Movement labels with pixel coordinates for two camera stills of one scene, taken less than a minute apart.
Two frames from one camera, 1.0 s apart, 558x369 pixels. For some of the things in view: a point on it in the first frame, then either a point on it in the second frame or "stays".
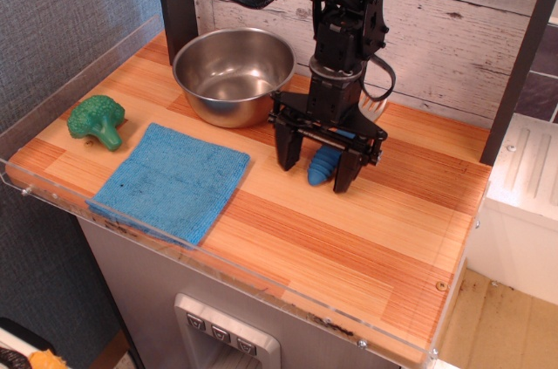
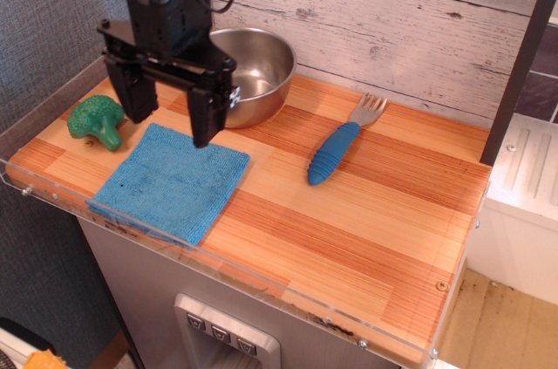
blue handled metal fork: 325,158 stays
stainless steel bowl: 227,75 stays
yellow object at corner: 45,359 stays
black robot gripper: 330,113 to 171,22
